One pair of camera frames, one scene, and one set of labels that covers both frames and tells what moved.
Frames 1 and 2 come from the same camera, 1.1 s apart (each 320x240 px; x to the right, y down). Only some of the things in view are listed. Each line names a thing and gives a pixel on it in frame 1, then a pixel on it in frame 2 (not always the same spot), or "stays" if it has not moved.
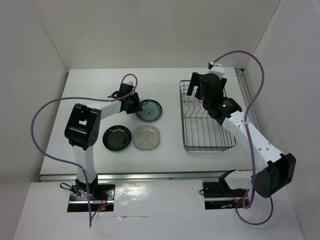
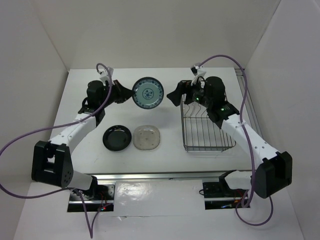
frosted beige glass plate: [146, 137] stays
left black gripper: [137, 106] to [118, 88]
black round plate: [117, 138] stays
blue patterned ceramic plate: [152, 110] to [149, 93]
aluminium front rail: [211, 176] stays
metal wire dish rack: [200, 132] stays
